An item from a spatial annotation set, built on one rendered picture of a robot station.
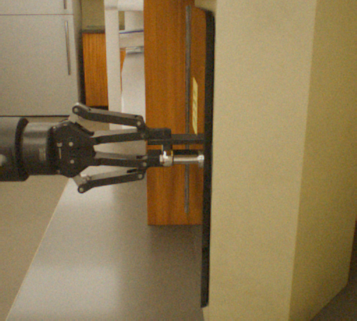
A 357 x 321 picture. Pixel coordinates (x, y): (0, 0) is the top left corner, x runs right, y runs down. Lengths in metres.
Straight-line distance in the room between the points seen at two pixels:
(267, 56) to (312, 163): 0.16
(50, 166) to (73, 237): 0.35
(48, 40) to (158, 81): 4.68
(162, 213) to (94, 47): 4.70
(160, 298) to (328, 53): 0.46
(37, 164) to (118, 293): 0.27
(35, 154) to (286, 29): 0.36
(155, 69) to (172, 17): 0.10
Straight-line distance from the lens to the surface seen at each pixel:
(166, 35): 0.92
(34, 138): 0.68
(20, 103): 5.78
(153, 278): 0.86
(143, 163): 0.68
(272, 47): 0.57
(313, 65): 0.59
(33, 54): 5.64
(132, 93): 2.01
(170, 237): 0.98
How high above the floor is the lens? 1.42
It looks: 18 degrees down
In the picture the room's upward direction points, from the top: straight up
